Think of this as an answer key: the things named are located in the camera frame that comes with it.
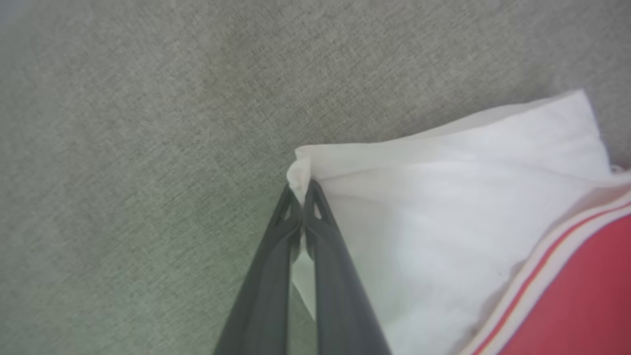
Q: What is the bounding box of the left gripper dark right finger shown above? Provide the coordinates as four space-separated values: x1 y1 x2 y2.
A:
303 179 393 355

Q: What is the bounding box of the red and white basketball jersey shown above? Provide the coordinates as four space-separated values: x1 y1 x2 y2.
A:
286 89 631 355

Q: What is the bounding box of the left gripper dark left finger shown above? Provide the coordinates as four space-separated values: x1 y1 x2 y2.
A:
213 184 303 355

